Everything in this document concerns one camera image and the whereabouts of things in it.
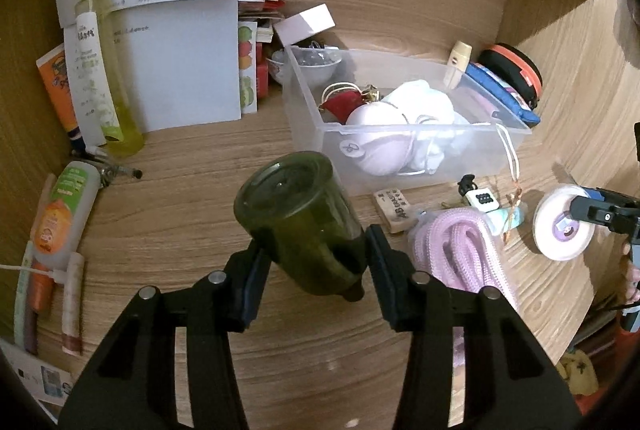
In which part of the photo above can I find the wooden desktop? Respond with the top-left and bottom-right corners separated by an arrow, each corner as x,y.
0,0 -> 640,430

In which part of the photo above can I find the orange sunscreen tube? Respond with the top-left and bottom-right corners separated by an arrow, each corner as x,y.
36,44 -> 86,146

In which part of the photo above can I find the light blue charm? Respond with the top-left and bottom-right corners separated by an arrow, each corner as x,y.
487,201 -> 529,237

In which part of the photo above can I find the printed card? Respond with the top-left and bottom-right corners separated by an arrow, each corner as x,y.
0,340 -> 76,417

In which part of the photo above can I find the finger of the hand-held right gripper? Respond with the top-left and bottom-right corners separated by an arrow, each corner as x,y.
570,196 -> 640,245
581,186 -> 640,211

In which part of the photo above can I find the white charging cable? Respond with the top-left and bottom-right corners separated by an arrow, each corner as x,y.
0,262 -> 66,285

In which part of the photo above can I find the yellow spray bottle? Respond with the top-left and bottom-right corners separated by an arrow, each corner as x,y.
74,0 -> 146,157

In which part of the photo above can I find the pink braided rope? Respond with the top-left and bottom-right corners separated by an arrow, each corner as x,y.
407,207 -> 521,381

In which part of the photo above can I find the clear plastic storage bin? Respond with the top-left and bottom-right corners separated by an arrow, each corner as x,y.
282,45 -> 533,197

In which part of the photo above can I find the blue pencil case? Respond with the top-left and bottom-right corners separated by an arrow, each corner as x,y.
465,61 -> 542,127

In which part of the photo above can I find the green orange lotion bottle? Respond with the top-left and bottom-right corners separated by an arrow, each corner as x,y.
31,160 -> 103,271

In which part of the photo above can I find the small white box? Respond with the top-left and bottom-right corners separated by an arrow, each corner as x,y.
272,4 -> 335,47

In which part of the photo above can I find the red pouch with gold bell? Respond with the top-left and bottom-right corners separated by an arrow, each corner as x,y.
320,82 -> 381,123

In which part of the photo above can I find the orange lip balm tube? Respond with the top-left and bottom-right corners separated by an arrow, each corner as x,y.
30,272 -> 56,312

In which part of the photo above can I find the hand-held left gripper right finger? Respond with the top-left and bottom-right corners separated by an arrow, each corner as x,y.
365,224 -> 583,430

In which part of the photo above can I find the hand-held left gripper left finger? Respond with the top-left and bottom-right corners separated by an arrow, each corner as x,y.
59,237 -> 273,430

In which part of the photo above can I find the white tape roll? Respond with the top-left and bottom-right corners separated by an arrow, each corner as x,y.
532,185 -> 598,260

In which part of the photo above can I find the fruit-printed box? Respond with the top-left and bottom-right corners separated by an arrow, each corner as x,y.
237,21 -> 261,113

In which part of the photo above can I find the white combination lock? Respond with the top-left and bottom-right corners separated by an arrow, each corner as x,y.
457,175 -> 502,212

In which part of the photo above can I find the yellow plush toy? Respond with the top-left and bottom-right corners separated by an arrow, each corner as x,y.
557,349 -> 599,396

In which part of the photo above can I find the orange black round case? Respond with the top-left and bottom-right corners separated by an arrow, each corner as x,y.
479,42 -> 543,111

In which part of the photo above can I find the wooden stamp block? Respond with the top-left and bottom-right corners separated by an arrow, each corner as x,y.
372,189 -> 418,233

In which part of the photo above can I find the person's right hand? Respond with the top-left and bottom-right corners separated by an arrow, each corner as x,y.
622,242 -> 640,308

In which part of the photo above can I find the cream small bottle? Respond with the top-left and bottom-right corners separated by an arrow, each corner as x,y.
444,41 -> 473,90

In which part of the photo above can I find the pink tube with red cap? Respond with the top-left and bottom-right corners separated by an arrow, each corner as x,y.
61,252 -> 85,356

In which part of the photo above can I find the red box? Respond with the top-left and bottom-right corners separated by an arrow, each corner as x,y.
256,41 -> 272,100

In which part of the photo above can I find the green glass bottle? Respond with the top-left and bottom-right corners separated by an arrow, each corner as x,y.
234,151 -> 367,302

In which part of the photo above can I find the dark brown blurred object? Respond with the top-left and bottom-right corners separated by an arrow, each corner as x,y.
615,0 -> 640,67

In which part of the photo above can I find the glass bowl of trinkets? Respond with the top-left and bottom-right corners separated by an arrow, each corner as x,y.
265,42 -> 343,86

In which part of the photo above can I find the stack of packets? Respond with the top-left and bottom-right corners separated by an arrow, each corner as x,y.
237,0 -> 291,43

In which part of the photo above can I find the pink notebook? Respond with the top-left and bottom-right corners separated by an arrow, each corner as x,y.
465,87 -> 507,121

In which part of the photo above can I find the light green tube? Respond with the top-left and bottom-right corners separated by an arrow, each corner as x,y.
14,240 -> 38,357

